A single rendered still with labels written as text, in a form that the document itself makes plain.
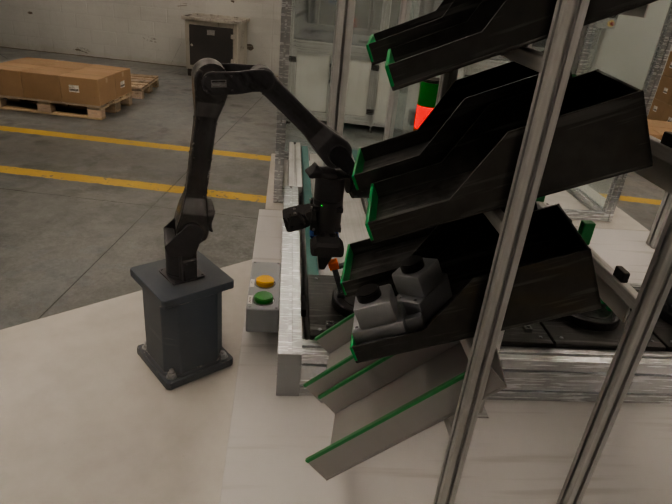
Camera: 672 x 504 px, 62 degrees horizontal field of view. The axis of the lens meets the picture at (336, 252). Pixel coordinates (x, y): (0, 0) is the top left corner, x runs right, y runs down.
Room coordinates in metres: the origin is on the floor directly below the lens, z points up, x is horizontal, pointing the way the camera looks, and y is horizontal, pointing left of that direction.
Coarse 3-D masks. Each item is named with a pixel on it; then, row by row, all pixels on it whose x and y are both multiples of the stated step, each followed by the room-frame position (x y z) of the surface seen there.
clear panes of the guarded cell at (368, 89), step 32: (320, 0) 2.34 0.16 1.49; (384, 0) 2.36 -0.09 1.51; (320, 32) 2.34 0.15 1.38; (608, 32) 2.32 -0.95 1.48; (640, 32) 2.11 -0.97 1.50; (320, 64) 2.34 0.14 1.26; (352, 64) 2.35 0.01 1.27; (384, 64) 2.37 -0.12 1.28; (480, 64) 2.41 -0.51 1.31; (608, 64) 2.25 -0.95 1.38; (640, 64) 2.06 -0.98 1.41; (320, 96) 2.34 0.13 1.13; (352, 96) 2.35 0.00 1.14; (384, 96) 2.37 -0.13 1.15; (288, 128) 2.32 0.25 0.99; (352, 128) 2.36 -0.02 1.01; (384, 128) 2.37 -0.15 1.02
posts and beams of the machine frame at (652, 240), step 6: (510, 60) 1.89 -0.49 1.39; (666, 192) 1.78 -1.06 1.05; (666, 198) 1.77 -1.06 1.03; (660, 204) 1.78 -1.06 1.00; (666, 204) 1.76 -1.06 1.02; (660, 210) 1.77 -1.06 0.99; (666, 210) 1.75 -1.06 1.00; (660, 216) 1.77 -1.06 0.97; (666, 216) 1.74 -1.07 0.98; (654, 222) 1.78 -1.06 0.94; (660, 222) 1.75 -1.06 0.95; (654, 228) 1.77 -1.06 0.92; (660, 228) 1.74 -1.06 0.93; (654, 234) 1.76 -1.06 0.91; (660, 234) 1.74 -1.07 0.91; (648, 240) 1.77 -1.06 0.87; (654, 240) 1.75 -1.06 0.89; (654, 246) 1.74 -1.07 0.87
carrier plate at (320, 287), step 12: (312, 276) 1.12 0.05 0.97; (324, 276) 1.13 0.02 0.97; (312, 288) 1.07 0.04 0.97; (324, 288) 1.07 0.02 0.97; (312, 300) 1.02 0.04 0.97; (324, 300) 1.02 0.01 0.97; (312, 312) 0.97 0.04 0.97; (324, 312) 0.98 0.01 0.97; (336, 312) 0.98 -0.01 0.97; (312, 324) 0.93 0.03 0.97; (324, 324) 0.93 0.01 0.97; (312, 336) 0.89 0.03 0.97
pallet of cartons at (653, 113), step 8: (664, 72) 7.82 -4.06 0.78; (664, 80) 7.74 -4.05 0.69; (664, 88) 7.67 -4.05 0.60; (656, 96) 7.80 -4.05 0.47; (664, 96) 7.59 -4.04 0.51; (656, 104) 7.72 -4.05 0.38; (664, 104) 7.52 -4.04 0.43; (656, 112) 7.65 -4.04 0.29; (664, 112) 7.44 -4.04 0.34; (664, 120) 7.38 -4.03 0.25
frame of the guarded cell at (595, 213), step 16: (288, 0) 1.81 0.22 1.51; (288, 16) 1.81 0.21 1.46; (288, 32) 1.81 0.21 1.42; (288, 48) 1.81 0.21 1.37; (656, 48) 1.98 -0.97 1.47; (288, 64) 1.81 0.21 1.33; (656, 64) 1.95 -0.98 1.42; (656, 80) 1.95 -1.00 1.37; (624, 176) 1.95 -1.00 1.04; (576, 192) 2.19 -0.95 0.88; (608, 192) 1.98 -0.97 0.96; (592, 208) 2.05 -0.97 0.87; (608, 208) 1.95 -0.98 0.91
